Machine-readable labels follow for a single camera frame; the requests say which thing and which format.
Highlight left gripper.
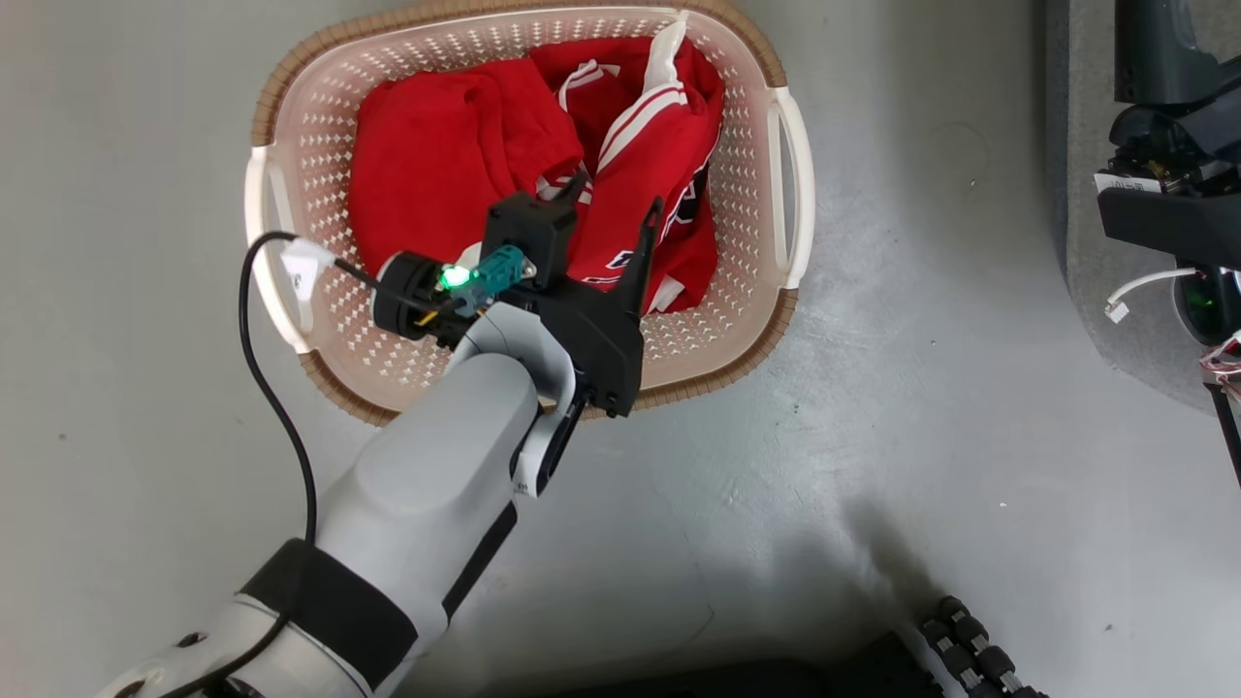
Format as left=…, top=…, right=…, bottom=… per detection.
left=373, top=170, right=664, bottom=420

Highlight red jersey with white stripes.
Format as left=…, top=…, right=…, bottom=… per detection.
left=528, top=10, right=728, bottom=316

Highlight black roller wheel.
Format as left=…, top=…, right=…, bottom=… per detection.
left=919, top=596, right=1048, bottom=698

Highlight white cable with plug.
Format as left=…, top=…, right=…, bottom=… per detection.
left=1105, top=267, right=1203, bottom=324

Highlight teal cable connector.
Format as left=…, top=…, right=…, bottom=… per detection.
left=451, top=245, right=529, bottom=316

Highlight plain red garment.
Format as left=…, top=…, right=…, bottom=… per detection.
left=347, top=58, right=586, bottom=282

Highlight thin black cable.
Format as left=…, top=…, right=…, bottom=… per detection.
left=175, top=231, right=389, bottom=698

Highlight cream perforated laundry basket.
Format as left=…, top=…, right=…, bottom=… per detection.
left=244, top=0, right=815, bottom=428

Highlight white cable tag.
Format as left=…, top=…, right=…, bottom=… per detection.
left=281, top=239, right=335, bottom=335

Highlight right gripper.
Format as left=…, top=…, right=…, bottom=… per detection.
left=1096, top=102, right=1241, bottom=486

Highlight red and white wires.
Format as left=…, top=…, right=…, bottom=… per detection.
left=1199, top=330, right=1241, bottom=384

